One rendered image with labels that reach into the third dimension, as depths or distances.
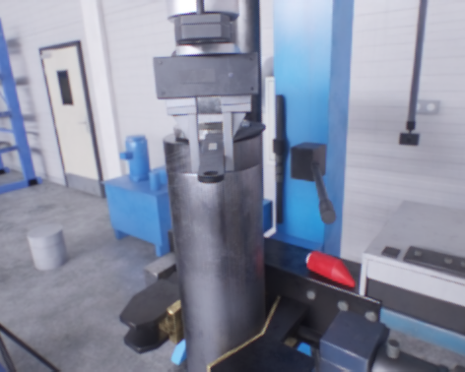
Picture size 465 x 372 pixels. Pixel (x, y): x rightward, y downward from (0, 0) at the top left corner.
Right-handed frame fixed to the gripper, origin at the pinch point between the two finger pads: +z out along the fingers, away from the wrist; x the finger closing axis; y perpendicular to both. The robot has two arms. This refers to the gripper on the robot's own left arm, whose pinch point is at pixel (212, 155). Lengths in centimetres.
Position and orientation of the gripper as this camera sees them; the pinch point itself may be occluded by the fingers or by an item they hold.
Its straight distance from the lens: 48.2
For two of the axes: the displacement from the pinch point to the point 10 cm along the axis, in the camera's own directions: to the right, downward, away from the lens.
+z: 0.5, 9.5, 3.1
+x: -10.0, 0.6, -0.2
